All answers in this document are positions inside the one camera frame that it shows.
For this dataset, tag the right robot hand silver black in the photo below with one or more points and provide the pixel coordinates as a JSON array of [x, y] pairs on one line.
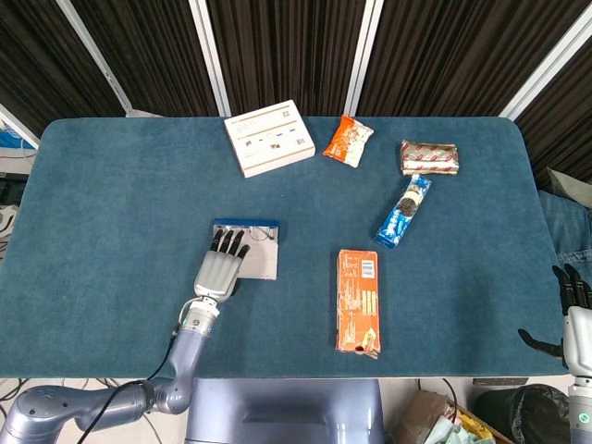
[[579, 337]]

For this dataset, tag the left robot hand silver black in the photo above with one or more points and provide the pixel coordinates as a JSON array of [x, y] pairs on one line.
[[217, 277]]

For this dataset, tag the blue glasses case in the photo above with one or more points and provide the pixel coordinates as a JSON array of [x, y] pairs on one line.
[[261, 261]]

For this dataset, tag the black-rimmed eyeglasses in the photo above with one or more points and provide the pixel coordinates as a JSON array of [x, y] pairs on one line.
[[260, 235]]

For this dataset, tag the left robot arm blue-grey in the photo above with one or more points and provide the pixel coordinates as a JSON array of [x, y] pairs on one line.
[[187, 351]]

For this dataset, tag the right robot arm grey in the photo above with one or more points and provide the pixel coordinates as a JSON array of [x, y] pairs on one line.
[[580, 409]]

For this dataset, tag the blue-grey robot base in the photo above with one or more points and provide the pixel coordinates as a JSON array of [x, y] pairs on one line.
[[284, 411]]

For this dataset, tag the white flat printed box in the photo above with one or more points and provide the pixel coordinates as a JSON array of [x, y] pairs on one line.
[[270, 139]]

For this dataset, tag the brown cardboard box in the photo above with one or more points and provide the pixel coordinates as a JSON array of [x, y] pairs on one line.
[[418, 411]]

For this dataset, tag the black bin bag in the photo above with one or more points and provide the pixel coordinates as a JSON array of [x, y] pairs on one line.
[[522, 411]]

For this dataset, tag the blue denim jeans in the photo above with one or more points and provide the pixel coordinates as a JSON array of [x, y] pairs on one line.
[[569, 222]]

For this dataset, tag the blue felt table cloth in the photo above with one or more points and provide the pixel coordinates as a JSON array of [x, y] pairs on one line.
[[139, 185]]

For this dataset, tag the yellow wrapper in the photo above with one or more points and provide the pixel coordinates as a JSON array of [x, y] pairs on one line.
[[474, 424]]

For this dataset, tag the long orange carton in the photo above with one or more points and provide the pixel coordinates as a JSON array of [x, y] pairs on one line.
[[358, 300]]

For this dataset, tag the grey-green bag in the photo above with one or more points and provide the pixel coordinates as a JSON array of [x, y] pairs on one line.
[[571, 185]]

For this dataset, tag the crumpled green paper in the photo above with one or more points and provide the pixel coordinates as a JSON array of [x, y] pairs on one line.
[[446, 432]]

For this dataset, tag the orange and white snack packet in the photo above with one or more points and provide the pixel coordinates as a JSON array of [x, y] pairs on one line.
[[348, 141]]

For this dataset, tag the blue cookie packet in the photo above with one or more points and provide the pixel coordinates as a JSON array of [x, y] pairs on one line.
[[402, 213]]

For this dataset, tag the black pleated curtain panel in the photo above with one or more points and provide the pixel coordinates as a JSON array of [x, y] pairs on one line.
[[453, 55], [37, 55], [287, 55], [564, 129], [148, 55]]

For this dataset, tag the white plastic object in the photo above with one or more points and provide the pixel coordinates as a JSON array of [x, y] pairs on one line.
[[7, 219]]

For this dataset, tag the silver red-print snack packet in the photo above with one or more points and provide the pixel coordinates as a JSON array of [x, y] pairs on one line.
[[430, 158]]

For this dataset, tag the blue printed bag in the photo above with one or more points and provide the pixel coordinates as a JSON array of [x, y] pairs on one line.
[[9, 139]]

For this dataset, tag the silver aluminium frame post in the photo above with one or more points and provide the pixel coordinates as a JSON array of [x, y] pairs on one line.
[[94, 55], [548, 69], [363, 55], [18, 127], [210, 55]]

